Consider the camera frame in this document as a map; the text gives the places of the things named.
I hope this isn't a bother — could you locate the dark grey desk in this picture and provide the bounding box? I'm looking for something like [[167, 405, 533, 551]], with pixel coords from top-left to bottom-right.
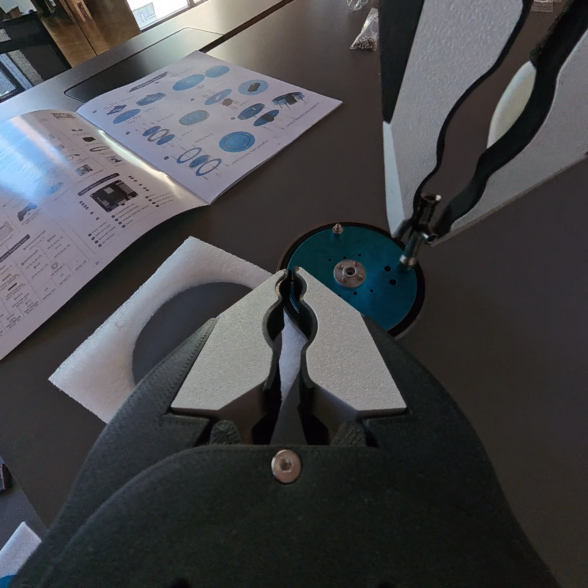
[[0, 0, 588, 588]]

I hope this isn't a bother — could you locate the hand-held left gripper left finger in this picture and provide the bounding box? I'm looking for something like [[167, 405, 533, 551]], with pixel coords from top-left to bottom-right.
[[170, 270, 290, 445]]

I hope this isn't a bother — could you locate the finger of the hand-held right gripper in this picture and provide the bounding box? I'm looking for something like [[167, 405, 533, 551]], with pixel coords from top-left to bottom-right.
[[383, 0, 534, 237], [427, 0, 588, 247]]

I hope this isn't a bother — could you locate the silver round hub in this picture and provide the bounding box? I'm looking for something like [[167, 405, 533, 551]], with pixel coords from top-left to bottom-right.
[[333, 258, 365, 287]]

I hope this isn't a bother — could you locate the plastic bag of screws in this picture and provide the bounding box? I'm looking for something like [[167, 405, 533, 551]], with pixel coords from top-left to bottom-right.
[[350, 8, 380, 50]]

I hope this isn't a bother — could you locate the open instruction booklet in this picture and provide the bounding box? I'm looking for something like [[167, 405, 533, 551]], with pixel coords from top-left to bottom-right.
[[0, 51, 344, 362]]

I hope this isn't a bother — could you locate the round blue base plate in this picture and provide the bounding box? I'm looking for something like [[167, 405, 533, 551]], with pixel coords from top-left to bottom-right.
[[278, 224, 426, 339]]

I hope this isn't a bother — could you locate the small white foam piece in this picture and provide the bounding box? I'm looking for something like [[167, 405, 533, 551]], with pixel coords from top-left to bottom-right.
[[0, 521, 43, 580]]

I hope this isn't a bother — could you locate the bright window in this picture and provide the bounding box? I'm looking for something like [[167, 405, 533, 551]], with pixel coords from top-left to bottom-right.
[[126, 0, 203, 30]]

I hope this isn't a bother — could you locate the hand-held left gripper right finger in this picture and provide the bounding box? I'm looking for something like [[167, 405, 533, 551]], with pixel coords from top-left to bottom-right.
[[293, 266, 409, 445]]

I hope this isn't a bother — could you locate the white foam packing piece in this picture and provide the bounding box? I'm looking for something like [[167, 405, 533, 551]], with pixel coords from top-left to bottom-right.
[[48, 236, 314, 445]]

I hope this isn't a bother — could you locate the small metal socket wrench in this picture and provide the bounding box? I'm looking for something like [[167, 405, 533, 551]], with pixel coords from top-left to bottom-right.
[[396, 191, 443, 270]]

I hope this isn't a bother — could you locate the wooden pillar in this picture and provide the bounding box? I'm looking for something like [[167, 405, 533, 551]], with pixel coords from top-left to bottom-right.
[[46, 0, 141, 68]]

